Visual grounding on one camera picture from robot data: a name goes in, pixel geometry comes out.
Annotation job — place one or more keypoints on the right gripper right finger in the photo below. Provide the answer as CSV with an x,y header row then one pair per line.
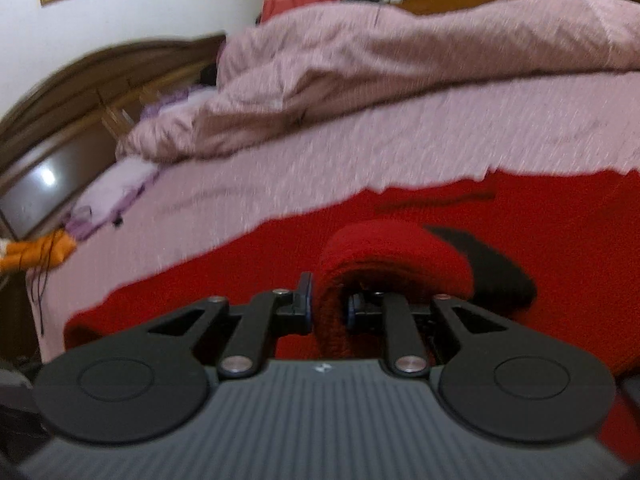
x,y
416,335

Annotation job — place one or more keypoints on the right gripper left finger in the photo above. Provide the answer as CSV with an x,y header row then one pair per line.
x,y
237,340

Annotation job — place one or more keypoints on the red knit sweater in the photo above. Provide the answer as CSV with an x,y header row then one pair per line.
x,y
559,255

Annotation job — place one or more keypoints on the orange pouch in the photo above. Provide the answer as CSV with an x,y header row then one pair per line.
x,y
45,252

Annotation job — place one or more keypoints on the pink floral bed sheet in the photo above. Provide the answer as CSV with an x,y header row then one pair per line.
x,y
547,125

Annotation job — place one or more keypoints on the dark wooden headboard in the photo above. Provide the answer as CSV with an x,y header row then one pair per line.
x,y
60,137

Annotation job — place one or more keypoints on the pink crumpled duvet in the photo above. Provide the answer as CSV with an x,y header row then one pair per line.
x,y
327,60

